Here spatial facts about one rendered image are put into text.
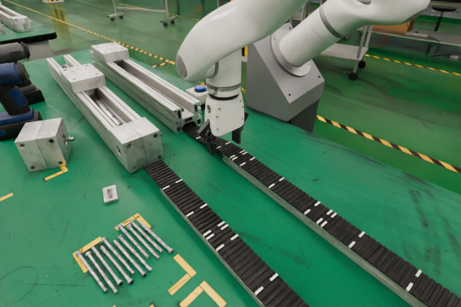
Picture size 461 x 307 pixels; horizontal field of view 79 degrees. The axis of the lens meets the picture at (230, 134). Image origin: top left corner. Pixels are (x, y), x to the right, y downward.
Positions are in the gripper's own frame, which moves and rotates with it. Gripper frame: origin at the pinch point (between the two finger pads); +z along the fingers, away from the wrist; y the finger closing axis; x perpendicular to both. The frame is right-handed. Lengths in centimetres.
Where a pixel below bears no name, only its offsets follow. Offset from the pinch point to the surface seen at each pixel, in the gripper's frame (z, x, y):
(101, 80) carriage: -7, 50, -15
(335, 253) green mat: 3.9, -37.8, -3.1
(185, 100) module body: -4.0, 23.1, 2.2
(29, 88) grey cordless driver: -2, 72, -35
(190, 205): 0.4, -12.7, -19.3
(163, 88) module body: -3.1, 38.2, 2.2
